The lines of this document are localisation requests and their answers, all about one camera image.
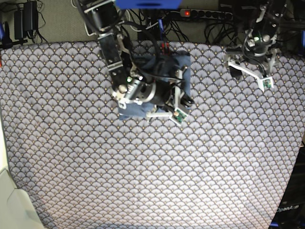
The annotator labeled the black power strip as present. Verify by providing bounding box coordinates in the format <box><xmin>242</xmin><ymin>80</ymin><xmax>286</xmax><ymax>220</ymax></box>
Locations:
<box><xmin>179</xmin><ymin>9</ymin><xmax>234</xmax><ymax>21</ymax></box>

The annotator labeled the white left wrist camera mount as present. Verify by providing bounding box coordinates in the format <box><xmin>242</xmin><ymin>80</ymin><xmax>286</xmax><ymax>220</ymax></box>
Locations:
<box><xmin>225</xmin><ymin>48</ymin><xmax>280</xmax><ymax>92</ymax></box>

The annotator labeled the red table clamp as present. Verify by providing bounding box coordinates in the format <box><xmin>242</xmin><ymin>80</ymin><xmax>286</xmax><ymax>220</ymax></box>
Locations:
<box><xmin>161</xmin><ymin>42</ymin><xmax>170</xmax><ymax>55</ymax></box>

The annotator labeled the black OpenArm box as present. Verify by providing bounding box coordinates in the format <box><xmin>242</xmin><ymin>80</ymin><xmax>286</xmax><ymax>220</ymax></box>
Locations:
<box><xmin>269</xmin><ymin>146</ymin><xmax>305</xmax><ymax>229</ymax></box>

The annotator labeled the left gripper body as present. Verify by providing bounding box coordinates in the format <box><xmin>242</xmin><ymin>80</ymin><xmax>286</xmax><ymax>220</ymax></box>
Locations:
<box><xmin>242</xmin><ymin>44</ymin><xmax>278</xmax><ymax>66</ymax></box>

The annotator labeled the blue T-shirt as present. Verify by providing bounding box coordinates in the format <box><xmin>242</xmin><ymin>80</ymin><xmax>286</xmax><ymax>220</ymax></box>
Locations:
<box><xmin>117</xmin><ymin>55</ymin><xmax>191</xmax><ymax>120</ymax></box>

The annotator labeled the fan-patterned table cloth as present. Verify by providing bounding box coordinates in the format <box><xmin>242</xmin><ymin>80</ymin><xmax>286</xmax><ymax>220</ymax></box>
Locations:
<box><xmin>0</xmin><ymin>42</ymin><xmax>305</xmax><ymax>229</ymax></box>

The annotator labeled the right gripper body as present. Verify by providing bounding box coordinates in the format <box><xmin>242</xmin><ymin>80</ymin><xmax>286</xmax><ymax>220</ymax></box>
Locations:
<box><xmin>112</xmin><ymin>78</ymin><xmax>172</xmax><ymax>106</ymax></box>

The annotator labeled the black power adapter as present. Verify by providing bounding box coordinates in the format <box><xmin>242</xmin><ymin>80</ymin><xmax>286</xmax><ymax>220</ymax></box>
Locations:
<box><xmin>14</xmin><ymin>0</ymin><xmax>38</xmax><ymax>40</ymax></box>

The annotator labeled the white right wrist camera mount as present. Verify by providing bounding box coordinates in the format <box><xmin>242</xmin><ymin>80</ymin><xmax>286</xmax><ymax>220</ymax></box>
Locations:
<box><xmin>145</xmin><ymin>65</ymin><xmax>190</xmax><ymax>126</ymax></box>

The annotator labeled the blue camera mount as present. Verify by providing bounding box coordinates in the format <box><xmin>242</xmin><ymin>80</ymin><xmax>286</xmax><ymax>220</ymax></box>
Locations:
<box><xmin>115</xmin><ymin>0</ymin><xmax>182</xmax><ymax>9</ymax></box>

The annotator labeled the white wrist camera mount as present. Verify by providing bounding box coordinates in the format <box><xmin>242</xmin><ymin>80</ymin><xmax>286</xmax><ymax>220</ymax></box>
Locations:
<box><xmin>145</xmin><ymin>65</ymin><xmax>190</xmax><ymax>126</ymax></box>
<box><xmin>225</xmin><ymin>48</ymin><xmax>280</xmax><ymax>92</ymax></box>

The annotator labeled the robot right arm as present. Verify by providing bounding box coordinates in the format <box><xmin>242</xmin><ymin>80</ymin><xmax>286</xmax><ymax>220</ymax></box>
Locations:
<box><xmin>75</xmin><ymin>0</ymin><xmax>194</xmax><ymax>112</ymax></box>

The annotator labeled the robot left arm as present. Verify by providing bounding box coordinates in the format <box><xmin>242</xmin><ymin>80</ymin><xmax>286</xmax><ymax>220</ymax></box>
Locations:
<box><xmin>226</xmin><ymin>0</ymin><xmax>286</xmax><ymax>78</ymax></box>

